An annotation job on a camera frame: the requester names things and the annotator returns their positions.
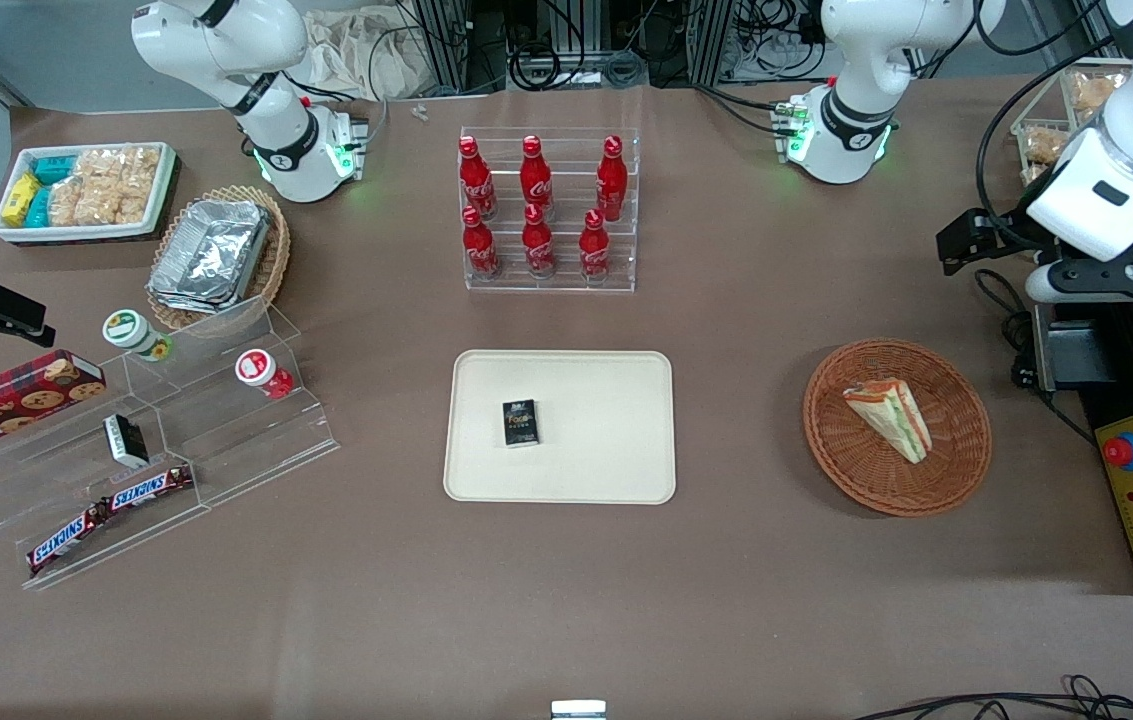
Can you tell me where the clear bag of rice crackers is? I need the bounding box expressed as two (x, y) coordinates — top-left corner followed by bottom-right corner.
(46, 174), (89, 228)
(74, 146), (163, 225)

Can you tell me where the beige plastic tray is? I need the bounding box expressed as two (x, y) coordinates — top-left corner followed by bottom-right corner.
(442, 348), (678, 506)

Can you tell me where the red lid dessert cup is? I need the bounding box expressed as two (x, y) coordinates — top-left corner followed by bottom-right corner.
(233, 348), (296, 402)

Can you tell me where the black cable on table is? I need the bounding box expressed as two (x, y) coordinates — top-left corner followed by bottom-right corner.
(973, 267), (1099, 448)

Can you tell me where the small black card box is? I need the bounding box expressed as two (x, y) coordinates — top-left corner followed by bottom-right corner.
(500, 398), (541, 449)

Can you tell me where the small black white box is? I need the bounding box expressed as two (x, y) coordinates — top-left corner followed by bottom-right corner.
(103, 413), (152, 470)

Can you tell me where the black cable bundle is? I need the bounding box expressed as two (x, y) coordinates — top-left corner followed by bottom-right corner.
(851, 674), (1133, 720)

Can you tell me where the brown snickers bar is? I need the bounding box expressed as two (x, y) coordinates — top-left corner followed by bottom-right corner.
(25, 499), (118, 577)
(108, 464), (196, 514)

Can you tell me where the white rectangular snack bin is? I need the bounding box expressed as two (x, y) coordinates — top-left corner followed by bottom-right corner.
(0, 141), (179, 247)

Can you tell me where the coiled black cable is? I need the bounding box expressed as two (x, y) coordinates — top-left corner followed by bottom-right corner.
(509, 38), (564, 93)

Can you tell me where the grey metal box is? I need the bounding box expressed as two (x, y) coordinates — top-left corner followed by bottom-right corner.
(1030, 303), (1095, 393)

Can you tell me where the coiled grey cable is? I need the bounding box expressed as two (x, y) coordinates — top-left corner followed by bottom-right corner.
(604, 48), (649, 89)

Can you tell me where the round brown wicker basket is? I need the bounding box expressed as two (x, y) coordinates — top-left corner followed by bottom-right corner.
(802, 338), (994, 519)

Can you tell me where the oval light wicker basket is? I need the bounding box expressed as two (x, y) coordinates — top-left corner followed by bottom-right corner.
(145, 184), (293, 334)

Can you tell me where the green lid dessert cup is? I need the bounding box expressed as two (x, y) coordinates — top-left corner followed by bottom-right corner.
(102, 309), (175, 364)

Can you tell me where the white cloth bag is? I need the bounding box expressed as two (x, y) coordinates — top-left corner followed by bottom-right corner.
(298, 8), (429, 103)

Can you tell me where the red cola bottle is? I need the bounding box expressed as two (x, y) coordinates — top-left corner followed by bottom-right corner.
(519, 135), (556, 224)
(521, 204), (558, 280)
(458, 136), (498, 222)
(461, 206), (502, 282)
(595, 135), (630, 224)
(579, 209), (612, 283)

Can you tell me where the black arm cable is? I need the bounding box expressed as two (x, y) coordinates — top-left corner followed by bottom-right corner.
(974, 38), (1119, 251)

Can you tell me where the clear acrylic bottle rack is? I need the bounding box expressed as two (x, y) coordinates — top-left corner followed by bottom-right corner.
(458, 126), (642, 295)

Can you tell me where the yellow snack packet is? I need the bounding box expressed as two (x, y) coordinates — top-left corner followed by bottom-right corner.
(0, 171), (43, 228)

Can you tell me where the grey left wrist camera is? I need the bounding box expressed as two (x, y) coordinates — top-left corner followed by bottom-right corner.
(1025, 255), (1133, 304)

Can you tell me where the aluminium foil tray stack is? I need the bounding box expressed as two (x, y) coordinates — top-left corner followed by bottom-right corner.
(147, 199), (273, 314)

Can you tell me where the red tartan cookie box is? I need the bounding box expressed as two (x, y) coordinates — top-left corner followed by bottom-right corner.
(0, 349), (108, 460)

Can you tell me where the clear acrylic stepped riser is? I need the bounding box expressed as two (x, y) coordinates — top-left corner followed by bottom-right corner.
(0, 390), (215, 593)
(119, 294), (343, 511)

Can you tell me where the triangle sandwich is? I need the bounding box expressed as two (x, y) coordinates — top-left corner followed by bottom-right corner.
(842, 377), (934, 466)

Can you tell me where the aluminium frame post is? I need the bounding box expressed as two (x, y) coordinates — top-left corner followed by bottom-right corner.
(688, 0), (739, 86)
(410, 0), (474, 96)

